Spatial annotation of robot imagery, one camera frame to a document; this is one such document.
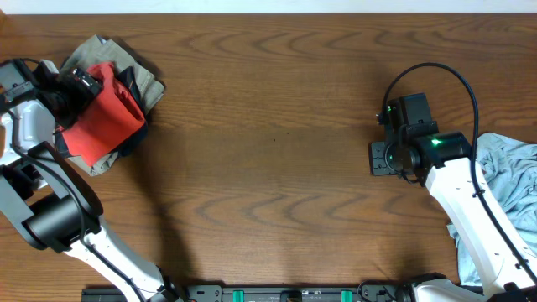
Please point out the khaki folded trousers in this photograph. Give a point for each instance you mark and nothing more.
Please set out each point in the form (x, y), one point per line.
(142, 84)

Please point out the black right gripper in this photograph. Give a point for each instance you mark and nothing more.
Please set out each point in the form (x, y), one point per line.
(377, 162)

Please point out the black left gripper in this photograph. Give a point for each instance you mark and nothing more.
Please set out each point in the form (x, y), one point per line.
(83, 95)

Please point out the red printed t-shirt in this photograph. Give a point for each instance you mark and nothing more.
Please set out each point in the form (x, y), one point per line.
(105, 117)

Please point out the light blue grey garment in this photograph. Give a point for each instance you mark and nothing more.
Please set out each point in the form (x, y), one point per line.
(509, 167)

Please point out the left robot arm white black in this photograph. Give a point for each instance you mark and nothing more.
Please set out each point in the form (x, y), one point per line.
(45, 200)

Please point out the black orange patterned shorts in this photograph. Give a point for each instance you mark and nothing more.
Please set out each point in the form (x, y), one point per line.
(130, 88)

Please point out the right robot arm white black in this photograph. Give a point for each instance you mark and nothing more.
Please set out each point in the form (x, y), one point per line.
(442, 164)

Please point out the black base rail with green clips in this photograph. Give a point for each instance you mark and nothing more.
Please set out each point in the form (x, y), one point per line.
(293, 294)

